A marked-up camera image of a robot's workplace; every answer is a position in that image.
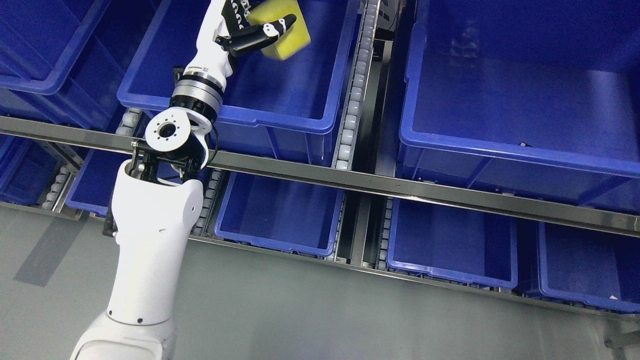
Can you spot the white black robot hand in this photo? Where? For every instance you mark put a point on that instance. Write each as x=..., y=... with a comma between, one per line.
x=225, y=29

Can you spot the yellow foam block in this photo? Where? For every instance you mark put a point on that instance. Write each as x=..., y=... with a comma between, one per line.
x=284, y=19

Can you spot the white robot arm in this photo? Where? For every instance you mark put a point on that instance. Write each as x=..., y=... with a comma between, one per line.
x=138, y=322

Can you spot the steel shelf rack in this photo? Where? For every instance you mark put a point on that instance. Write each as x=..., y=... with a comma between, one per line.
x=239, y=301

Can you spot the blue plastic bin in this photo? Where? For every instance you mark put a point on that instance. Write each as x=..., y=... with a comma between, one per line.
x=62, y=61
x=280, y=214
x=288, y=110
x=534, y=98
x=575, y=265
x=25, y=170
x=105, y=181
x=454, y=244

